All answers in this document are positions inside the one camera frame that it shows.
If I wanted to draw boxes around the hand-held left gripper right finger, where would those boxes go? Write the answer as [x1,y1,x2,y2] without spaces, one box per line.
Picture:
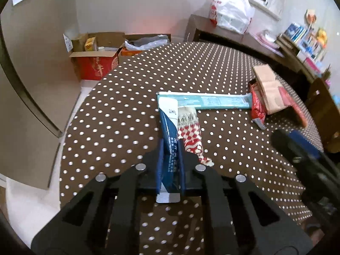
[178,139,314,255]

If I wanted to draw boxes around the white plastic bag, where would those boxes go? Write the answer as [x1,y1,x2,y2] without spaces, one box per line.
[210,0,255,34]

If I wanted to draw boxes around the brown open cardboard box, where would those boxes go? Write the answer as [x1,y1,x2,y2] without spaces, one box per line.
[64,32,125,57]

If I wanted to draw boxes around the orange cardboard box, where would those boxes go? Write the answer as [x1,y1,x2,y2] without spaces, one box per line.
[118,34,172,57]

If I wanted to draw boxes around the dark wooden cabinet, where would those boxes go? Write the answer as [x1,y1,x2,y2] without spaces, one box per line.
[183,14,286,59]

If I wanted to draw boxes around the row of books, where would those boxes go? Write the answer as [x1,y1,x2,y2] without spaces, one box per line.
[279,23,327,59]

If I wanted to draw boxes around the wooden chair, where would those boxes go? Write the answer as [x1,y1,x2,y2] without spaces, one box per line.
[305,77,340,152]

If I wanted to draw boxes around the grey plastic bag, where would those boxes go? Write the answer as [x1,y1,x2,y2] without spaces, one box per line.
[124,35,169,50]

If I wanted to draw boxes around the blue white snack packet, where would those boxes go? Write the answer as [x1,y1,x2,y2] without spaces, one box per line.
[157,97,181,204]

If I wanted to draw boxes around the pink paper mat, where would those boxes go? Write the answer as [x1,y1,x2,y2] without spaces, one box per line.
[248,30,282,50]

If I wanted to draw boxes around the pink flat box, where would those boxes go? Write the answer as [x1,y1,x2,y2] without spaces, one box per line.
[304,57,323,71]

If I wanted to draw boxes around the champagne double door refrigerator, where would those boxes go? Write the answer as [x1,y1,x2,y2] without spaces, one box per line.
[0,0,83,190]

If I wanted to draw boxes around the red brown cardboard box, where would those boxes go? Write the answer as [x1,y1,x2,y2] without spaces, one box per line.
[252,64,309,126]

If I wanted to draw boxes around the teal toothpaste box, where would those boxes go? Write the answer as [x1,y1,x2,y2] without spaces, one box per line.
[157,91,251,110]

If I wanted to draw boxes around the cartoon wall decoration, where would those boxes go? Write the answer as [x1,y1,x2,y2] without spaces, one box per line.
[305,9,318,30]

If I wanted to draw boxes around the yellow duck plush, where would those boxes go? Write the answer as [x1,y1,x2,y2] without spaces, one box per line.
[316,28,328,45]

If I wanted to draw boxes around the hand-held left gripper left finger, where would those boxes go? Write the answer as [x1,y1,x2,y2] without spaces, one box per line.
[30,139,164,255]

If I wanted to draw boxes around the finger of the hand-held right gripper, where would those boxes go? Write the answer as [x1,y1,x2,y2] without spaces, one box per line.
[271,129,327,165]

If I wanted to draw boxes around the red white patterned wrapper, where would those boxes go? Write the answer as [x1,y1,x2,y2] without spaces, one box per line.
[177,107,214,167]

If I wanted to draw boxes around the red foil packet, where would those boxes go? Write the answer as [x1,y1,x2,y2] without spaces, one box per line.
[248,81,267,130]

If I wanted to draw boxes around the white bowls on plate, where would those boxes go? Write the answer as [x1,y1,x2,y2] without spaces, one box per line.
[262,30,277,43]

